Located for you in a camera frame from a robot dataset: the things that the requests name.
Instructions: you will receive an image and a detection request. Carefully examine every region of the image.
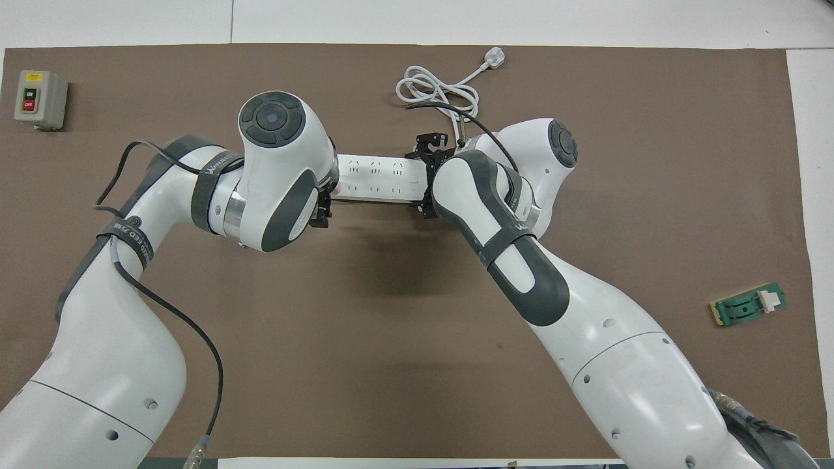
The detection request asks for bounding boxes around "grey on-off switch box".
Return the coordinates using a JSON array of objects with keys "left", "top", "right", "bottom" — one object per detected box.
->
[{"left": 14, "top": 70, "right": 69, "bottom": 131}]

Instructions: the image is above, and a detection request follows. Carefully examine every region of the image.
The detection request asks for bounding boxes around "brown table mat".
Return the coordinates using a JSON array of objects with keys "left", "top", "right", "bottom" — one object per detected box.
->
[{"left": 0, "top": 43, "right": 831, "bottom": 459}]

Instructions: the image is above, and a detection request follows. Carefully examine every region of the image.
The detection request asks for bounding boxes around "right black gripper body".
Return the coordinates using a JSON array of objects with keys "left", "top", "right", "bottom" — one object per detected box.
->
[{"left": 404, "top": 147, "right": 458, "bottom": 196}]

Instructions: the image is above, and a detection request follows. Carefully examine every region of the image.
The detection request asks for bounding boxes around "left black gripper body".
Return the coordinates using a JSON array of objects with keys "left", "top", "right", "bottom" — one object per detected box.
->
[{"left": 308, "top": 184, "right": 335, "bottom": 230}]

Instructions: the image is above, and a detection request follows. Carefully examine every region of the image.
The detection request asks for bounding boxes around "green knife switch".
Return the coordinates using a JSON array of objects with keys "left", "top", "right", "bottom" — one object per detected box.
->
[{"left": 709, "top": 282, "right": 787, "bottom": 328}]

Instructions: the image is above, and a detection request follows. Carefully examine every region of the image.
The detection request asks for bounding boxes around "white power cord with plug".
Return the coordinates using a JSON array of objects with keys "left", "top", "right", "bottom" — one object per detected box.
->
[{"left": 396, "top": 47, "right": 507, "bottom": 145}]

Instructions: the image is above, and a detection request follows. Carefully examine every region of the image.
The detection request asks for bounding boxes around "white power strip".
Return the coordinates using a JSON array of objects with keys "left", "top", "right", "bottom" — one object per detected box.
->
[{"left": 331, "top": 154, "right": 432, "bottom": 205}]

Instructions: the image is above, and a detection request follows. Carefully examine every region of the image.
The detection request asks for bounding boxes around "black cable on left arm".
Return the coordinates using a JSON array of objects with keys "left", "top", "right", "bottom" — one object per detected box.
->
[{"left": 94, "top": 140, "right": 245, "bottom": 469}]

